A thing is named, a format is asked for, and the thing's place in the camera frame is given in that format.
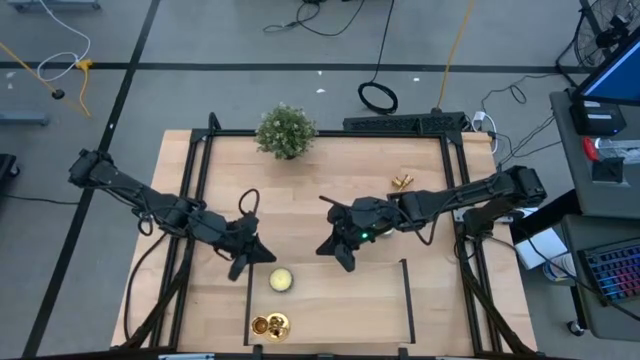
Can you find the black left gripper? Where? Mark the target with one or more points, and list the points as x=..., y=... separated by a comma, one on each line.
x=240, y=235

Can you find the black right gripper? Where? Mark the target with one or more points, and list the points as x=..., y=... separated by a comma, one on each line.
x=360, y=220

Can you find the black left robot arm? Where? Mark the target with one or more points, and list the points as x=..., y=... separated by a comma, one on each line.
x=125, y=187

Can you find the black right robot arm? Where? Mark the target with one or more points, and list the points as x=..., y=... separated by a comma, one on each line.
x=475, y=192

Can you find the grey metal bar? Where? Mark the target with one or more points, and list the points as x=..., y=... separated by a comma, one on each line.
x=187, y=357

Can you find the green potted plant black pot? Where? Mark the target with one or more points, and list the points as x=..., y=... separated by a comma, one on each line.
x=286, y=131

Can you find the black perforated power strip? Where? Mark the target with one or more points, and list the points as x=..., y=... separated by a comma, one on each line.
x=400, y=123

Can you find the white power adapter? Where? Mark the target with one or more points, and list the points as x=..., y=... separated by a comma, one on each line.
x=479, y=118

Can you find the white paper box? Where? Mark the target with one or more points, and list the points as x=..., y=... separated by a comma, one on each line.
x=545, y=245

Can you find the white blue cup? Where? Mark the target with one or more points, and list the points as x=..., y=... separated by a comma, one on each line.
x=557, y=270

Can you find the black desk support beam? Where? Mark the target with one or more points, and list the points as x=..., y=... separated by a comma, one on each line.
x=555, y=212

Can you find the black caster wheel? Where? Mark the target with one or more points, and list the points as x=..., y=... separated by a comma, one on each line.
x=575, y=327

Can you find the black round floor plug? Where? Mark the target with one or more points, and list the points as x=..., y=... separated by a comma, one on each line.
x=58, y=94

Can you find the black equipment base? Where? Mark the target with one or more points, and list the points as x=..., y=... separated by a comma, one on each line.
x=6, y=167

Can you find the grey floor bar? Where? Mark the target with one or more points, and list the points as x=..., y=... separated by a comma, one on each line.
x=22, y=118

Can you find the grey rolling desk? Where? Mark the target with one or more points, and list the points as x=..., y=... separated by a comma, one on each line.
x=600, y=320

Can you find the backlit keyboard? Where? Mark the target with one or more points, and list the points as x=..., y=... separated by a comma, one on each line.
x=617, y=272

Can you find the small black box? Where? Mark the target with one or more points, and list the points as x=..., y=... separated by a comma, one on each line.
x=607, y=171

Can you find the black desktop device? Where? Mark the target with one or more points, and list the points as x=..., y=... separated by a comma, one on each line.
x=597, y=120

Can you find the grey cart base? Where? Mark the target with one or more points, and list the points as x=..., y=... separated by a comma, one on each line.
x=50, y=5

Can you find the computer monitor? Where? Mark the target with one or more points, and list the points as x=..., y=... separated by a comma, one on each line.
x=617, y=75

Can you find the black floor fan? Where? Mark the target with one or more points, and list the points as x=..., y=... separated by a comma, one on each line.
x=592, y=35

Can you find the black aluminium rig frame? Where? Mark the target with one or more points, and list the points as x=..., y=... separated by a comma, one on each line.
x=325, y=134

